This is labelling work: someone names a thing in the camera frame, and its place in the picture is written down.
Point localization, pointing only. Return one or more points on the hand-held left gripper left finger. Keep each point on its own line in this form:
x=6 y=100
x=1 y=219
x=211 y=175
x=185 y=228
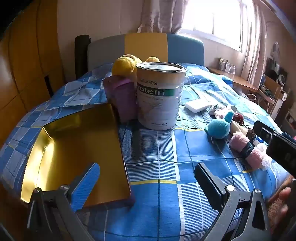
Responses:
x=86 y=185

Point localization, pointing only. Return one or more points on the grey yellow blue headboard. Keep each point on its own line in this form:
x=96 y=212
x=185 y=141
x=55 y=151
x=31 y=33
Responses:
x=145 y=46

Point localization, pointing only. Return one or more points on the golden tray box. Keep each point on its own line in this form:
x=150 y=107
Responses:
x=76 y=143

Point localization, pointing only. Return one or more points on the pink patterned curtain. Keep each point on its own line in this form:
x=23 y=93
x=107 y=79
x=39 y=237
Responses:
x=159 y=16
x=254 y=46

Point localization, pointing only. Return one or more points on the blue checkered bed sheet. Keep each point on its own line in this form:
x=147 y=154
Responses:
x=157 y=162

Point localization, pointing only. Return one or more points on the person's right hand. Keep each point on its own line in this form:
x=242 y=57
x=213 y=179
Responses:
x=285 y=197

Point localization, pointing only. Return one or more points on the wooden chair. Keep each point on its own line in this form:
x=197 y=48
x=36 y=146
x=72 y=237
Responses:
x=272 y=86

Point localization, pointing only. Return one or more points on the white protein powder can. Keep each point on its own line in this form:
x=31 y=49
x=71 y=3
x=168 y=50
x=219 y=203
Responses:
x=157 y=106

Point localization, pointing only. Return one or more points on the purple box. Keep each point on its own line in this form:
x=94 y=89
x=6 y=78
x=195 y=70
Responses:
x=122 y=102

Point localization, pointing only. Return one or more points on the patterned rug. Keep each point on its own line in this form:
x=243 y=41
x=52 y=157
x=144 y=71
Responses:
x=276 y=217

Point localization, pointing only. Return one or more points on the blue plush toy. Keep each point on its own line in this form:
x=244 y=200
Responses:
x=217 y=129

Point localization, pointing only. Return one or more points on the window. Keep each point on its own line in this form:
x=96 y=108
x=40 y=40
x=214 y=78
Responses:
x=212 y=20

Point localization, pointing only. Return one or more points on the wooden wardrobe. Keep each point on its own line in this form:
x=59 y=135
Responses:
x=27 y=69

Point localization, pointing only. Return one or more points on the white flat box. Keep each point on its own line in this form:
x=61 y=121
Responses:
x=197 y=105

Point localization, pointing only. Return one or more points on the yellow plush toy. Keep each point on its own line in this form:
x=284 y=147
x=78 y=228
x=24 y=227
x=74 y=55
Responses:
x=122 y=64

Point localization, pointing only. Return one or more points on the black rolled yoga mat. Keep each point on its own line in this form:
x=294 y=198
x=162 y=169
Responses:
x=82 y=55

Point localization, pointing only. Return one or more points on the pink teal sock bundle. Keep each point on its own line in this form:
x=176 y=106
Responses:
x=220 y=114

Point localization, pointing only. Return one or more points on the clear desk organizer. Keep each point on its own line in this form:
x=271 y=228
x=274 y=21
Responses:
x=225 y=64

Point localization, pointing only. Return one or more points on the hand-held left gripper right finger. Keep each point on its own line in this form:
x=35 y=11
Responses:
x=208 y=183

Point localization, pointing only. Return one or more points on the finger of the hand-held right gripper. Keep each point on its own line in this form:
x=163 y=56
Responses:
x=262 y=132

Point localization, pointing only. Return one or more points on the wooden desk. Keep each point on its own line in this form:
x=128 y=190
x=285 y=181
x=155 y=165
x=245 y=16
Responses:
x=245 y=83

